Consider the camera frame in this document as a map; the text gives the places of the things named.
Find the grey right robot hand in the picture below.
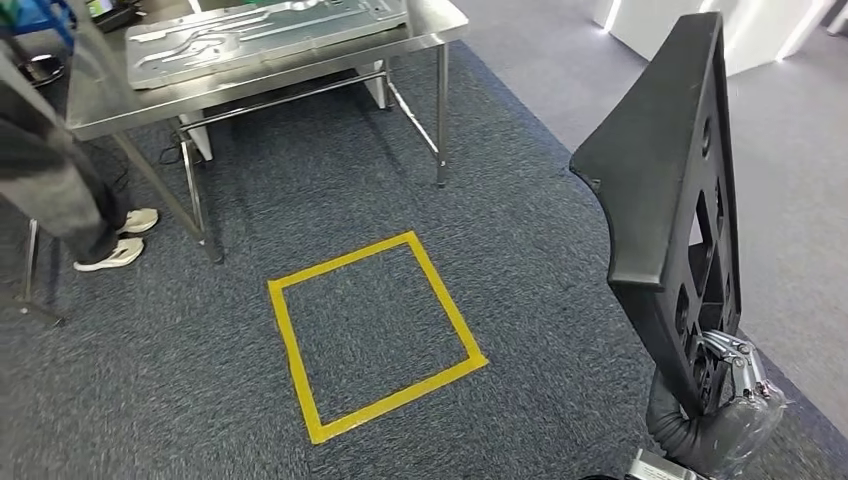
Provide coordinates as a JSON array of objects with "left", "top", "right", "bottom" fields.
[{"left": 688, "top": 329, "right": 790, "bottom": 477}]

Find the stainless steel workbench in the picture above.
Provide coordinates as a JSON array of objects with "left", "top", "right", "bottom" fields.
[{"left": 62, "top": 0, "right": 470, "bottom": 265}]

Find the yellow floor tape square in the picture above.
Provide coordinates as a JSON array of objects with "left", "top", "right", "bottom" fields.
[{"left": 267, "top": 230, "right": 490, "bottom": 446}]

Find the stamped grey metal plate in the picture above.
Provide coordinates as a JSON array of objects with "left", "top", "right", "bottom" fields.
[{"left": 125, "top": 0, "right": 409, "bottom": 91}]

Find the steel side table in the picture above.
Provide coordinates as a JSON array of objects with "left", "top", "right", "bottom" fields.
[{"left": 14, "top": 218, "right": 66, "bottom": 327}]

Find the person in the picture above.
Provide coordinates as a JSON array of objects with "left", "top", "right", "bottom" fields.
[{"left": 0, "top": 46, "right": 162, "bottom": 273}]

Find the blue metal cart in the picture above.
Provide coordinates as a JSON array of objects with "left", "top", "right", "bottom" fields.
[{"left": 0, "top": 0, "right": 75, "bottom": 49}]

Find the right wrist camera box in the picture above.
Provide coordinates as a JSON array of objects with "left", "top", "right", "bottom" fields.
[{"left": 622, "top": 449, "right": 710, "bottom": 480}]

